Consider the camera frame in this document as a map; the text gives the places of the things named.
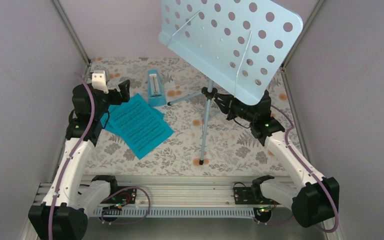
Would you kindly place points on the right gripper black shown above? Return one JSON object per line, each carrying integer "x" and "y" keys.
{"x": 228, "y": 101}

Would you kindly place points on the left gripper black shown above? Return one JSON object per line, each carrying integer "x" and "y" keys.
{"x": 124, "y": 93}

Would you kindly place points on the blue metronome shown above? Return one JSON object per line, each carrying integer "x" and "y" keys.
{"x": 156, "y": 93}

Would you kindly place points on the blue sheet music paper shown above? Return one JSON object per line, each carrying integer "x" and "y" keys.
{"x": 141, "y": 145}
{"x": 128, "y": 119}

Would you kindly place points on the light blue music stand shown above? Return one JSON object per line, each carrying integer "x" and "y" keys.
{"x": 238, "y": 44}

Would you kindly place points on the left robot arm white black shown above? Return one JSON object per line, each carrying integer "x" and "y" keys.
{"x": 64, "y": 212}

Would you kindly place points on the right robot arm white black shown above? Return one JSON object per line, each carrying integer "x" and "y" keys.
{"x": 314, "y": 197}

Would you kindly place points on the floral patterned table mat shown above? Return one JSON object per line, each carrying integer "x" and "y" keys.
{"x": 217, "y": 148}

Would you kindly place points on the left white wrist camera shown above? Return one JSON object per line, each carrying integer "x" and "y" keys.
{"x": 99, "y": 80}

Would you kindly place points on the aluminium mounting rail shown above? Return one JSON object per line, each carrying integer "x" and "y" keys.
{"x": 154, "y": 191}

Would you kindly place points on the left aluminium frame post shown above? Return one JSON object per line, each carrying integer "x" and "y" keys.
{"x": 71, "y": 31}

